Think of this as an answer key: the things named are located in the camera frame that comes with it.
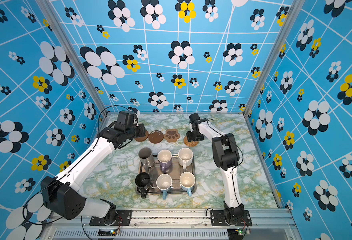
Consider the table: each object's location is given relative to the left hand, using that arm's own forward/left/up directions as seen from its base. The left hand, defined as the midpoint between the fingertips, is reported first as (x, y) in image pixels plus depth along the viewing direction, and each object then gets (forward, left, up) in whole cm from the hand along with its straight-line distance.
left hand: (146, 127), depth 81 cm
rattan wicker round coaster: (+5, -27, -23) cm, 36 cm away
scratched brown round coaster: (+11, -1, -23) cm, 25 cm away
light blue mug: (-22, -10, -22) cm, 33 cm away
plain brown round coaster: (+8, +8, -23) cm, 26 cm away
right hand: (+8, -29, -23) cm, 38 cm away
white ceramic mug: (-6, -22, -21) cm, 31 cm away
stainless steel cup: (-11, +1, -19) cm, 22 cm away
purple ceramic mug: (-7, -9, -22) cm, 24 cm away
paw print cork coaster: (+11, -13, -23) cm, 28 cm away
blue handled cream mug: (-21, -23, -22) cm, 38 cm away
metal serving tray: (-21, -17, -23) cm, 35 cm away
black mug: (-22, +2, -22) cm, 31 cm away
